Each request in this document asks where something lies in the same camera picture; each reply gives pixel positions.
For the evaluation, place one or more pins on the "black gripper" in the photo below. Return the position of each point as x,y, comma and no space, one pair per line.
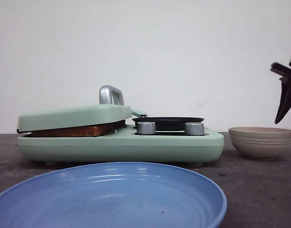
285,99

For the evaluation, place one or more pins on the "beige ribbed bowl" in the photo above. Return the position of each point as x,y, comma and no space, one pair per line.
260,143

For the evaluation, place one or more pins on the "white bread slice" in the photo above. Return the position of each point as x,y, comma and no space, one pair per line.
80,131

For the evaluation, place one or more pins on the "mint green breakfast maker base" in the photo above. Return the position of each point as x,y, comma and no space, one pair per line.
124,145

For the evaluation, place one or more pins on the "right silver control knob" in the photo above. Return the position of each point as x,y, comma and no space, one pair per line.
194,129

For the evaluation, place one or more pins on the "silver control knob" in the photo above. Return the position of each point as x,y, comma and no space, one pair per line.
146,128
194,129

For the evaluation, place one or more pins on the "left silver control knob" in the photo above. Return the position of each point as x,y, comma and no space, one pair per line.
146,128

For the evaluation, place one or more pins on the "blue round plate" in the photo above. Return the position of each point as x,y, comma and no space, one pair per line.
114,195

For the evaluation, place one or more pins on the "black frying pan green handle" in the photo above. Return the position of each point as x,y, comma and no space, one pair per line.
164,123

